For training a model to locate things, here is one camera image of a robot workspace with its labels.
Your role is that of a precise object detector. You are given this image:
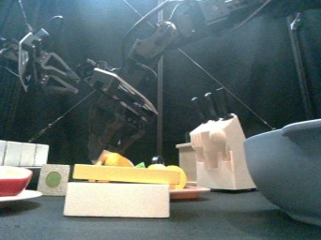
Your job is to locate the small black round knob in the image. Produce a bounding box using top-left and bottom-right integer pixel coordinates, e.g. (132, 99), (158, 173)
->
(150, 155), (166, 166)

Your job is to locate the orange toy food piece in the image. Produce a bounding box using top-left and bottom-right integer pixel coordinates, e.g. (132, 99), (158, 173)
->
(93, 149), (135, 168)

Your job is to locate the white rectangular block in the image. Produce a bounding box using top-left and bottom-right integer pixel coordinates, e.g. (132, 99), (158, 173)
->
(63, 181), (171, 219)

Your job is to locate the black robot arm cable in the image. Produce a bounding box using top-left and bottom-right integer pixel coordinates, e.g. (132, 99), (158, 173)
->
(119, 0), (186, 68)

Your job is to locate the black toy knife handle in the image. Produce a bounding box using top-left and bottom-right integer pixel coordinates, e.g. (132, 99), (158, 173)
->
(214, 87), (235, 120)
(203, 92), (222, 121)
(190, 97), (211, 125)

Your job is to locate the white toy plate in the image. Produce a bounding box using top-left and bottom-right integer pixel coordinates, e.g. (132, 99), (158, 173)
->
(0, 189), (44, 208)

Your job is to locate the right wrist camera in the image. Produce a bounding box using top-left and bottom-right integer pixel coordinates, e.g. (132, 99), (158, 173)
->
(75, 58), (106, 84)

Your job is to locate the grey metal frame post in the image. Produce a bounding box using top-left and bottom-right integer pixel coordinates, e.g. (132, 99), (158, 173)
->
(286, 12), (315, 121)

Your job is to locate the red toy bowl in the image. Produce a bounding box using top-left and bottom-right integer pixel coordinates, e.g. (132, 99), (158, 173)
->
(0, 165), (33, 198)

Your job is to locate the vertical metal frame pole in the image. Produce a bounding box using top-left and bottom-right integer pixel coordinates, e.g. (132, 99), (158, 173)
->
(155, 0), (166, 158)

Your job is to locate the white toy knife block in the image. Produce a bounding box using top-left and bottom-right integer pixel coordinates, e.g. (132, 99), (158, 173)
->
(188, 113), (257, 191)

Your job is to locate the yellow toy cheese slab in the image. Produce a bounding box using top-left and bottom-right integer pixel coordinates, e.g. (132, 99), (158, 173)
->
(71, 163), (182, 186)

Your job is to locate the pink toy plate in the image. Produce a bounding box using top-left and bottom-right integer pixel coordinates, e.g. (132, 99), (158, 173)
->
(168, 184), (211, 201)

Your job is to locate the white cube with green circle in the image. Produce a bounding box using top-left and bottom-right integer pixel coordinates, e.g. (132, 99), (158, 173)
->
(36, 163), (71, 197)

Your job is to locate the thin diagonal frame brace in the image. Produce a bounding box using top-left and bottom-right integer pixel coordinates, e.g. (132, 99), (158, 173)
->
(27, 90), (97, 143)
(122, 0), (277, 131)

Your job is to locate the white box with tan lid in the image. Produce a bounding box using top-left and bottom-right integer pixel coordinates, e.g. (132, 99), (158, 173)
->
(174, 142), (198, 184)

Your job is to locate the white segmented toy block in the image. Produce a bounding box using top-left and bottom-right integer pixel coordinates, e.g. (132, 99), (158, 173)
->
(0, 139), (51, 168)

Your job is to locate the large blue-grey bowl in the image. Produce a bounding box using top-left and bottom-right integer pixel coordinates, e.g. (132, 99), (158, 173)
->
(243, 118), (321, 227)

